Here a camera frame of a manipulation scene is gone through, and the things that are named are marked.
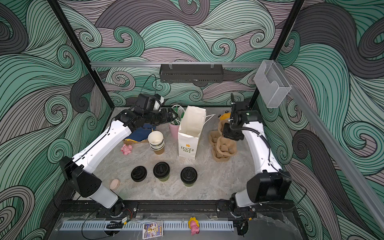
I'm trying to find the colourful picture card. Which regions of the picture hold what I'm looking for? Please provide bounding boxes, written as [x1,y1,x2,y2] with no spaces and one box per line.
[142,221,164,240]

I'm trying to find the black coffee cup lid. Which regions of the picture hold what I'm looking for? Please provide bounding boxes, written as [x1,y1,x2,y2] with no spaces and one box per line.
[153,162,171,178]

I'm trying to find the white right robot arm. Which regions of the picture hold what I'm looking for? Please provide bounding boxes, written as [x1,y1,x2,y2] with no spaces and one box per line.
[223,94,292,208]

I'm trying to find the green white wrapped straws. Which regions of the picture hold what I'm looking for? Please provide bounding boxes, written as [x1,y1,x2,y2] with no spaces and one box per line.
[171,105,185,126]

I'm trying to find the yellow red plush toy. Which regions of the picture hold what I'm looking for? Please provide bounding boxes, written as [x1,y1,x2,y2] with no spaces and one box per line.
[219,112,231,121]

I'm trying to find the single brown pulp carrier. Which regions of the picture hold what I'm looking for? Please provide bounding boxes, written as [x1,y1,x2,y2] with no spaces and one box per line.
[209,119,229,146]

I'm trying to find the pink figurine toy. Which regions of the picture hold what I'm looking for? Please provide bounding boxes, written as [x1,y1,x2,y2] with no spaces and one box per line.
[188,217,200,236]

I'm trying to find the white slotted cable duct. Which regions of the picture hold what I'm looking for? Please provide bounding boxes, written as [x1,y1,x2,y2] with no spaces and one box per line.
[58,220,235,232]

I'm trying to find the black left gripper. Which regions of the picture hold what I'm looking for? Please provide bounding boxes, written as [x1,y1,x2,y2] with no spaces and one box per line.
[143,107,179,126]

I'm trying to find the pink earbud case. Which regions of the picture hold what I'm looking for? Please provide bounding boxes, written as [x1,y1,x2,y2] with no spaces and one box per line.
[110,179,121,191]

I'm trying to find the pink cup holder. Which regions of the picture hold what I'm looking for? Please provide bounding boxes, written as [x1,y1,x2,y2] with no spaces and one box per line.
[169,123,179,140]

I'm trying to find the stack of black lids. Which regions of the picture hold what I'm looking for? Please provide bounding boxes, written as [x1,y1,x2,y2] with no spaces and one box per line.
[131,166,148,183]

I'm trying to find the black wall shelf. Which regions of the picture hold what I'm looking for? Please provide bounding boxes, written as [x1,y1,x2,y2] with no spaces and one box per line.
[159,64,224,83]

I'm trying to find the green paper coffee cup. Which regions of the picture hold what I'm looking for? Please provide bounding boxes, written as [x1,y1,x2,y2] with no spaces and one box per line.
[158,175,170,182]

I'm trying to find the white paper takeout bag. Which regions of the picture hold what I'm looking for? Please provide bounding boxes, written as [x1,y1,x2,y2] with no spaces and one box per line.
[178,106,215,160]

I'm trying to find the brown pulp cup carrier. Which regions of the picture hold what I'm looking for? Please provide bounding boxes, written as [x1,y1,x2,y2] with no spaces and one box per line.
[213,137,238,162]

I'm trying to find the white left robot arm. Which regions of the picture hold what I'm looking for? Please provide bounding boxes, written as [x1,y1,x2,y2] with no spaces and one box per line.
[60,94,178,212]

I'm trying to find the dark blue napkin stack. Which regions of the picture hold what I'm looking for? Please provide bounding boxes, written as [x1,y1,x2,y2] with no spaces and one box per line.
[125,124,156,142]

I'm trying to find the small pink pig toy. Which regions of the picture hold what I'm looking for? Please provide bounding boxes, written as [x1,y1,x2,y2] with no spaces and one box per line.
[121,144,133,155]

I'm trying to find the stack of paper cups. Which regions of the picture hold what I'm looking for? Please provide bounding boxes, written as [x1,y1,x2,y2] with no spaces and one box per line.
[148,131,165,155]

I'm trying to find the clear plastic wall holder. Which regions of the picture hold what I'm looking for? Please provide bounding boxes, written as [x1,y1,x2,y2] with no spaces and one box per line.
[254,60,292,109]

